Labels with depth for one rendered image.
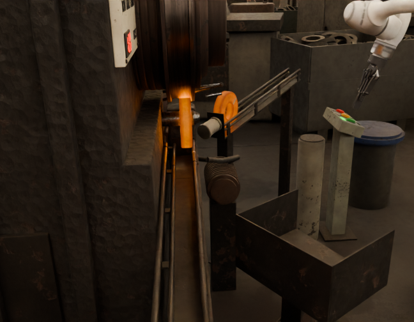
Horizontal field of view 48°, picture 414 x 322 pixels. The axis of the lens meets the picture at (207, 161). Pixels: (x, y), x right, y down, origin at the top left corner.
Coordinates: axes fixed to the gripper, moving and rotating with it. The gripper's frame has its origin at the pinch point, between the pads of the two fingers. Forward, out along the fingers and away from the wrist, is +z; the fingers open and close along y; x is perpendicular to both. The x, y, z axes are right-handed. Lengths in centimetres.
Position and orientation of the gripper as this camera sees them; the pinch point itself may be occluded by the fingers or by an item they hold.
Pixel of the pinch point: (358, 101)
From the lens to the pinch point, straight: 214.1
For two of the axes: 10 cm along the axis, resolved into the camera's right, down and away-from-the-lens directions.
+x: 9.4, 2.8, 1.7
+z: -3.3, 8.8, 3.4
